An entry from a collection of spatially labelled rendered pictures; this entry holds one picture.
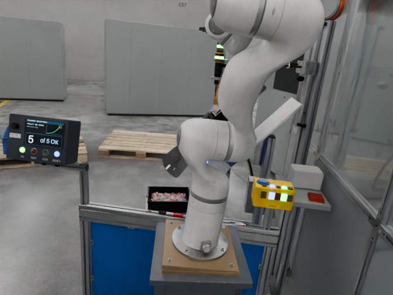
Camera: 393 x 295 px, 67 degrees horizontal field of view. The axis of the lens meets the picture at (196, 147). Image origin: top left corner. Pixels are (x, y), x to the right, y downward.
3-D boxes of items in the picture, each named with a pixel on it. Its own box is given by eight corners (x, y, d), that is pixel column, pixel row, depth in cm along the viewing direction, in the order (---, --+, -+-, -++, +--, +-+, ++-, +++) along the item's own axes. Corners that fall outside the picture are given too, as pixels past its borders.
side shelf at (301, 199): (312, 183, 190) (313, 178, 189) (330, 211, 156) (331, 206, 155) (274, 178, 192) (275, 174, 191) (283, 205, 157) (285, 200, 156)
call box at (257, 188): (286, 202, 130) (291, 181, 127) (291, 214, 121) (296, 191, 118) (250, 198, 132) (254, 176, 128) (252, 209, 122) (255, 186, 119)
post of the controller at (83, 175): (89, 202, 137) (88, 163, 131) (86, 205, 134) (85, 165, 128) (83, 201, 137) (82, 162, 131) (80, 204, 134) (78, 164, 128)
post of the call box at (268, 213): (268, 226, 131) (273, 201, 127) (269, 230, 128) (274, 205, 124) (262, 225, 131) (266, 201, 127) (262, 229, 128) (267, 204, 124)
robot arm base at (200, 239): (235, 260, 94) (247, 210, 88) (177, 263, 89) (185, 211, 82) (217, 223, 111) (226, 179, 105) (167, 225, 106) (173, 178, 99)
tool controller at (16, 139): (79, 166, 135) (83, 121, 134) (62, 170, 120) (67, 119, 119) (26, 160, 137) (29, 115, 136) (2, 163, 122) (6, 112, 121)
